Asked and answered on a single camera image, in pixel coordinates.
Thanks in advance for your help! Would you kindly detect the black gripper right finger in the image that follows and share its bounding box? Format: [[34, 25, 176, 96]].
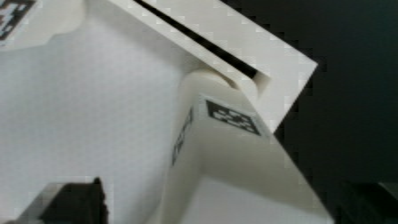
[[336, 182, 398, 224]]

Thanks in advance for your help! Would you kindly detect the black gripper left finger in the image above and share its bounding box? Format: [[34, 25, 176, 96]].
[[14, 178, 108, 224]]

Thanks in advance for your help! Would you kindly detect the white base block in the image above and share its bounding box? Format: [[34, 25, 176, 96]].
[[145, 69, 334, 224]]

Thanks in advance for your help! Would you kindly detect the white desk top tray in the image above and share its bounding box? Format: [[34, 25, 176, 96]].
[[0, 0, 204, 224]]

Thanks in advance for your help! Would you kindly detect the white desk leg with marker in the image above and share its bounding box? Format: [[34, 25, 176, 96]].
[[0, 0, 87, 52]]

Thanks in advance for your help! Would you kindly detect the white front fence bar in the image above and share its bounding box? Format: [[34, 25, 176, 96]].
[[142, 0, 318, 131]]

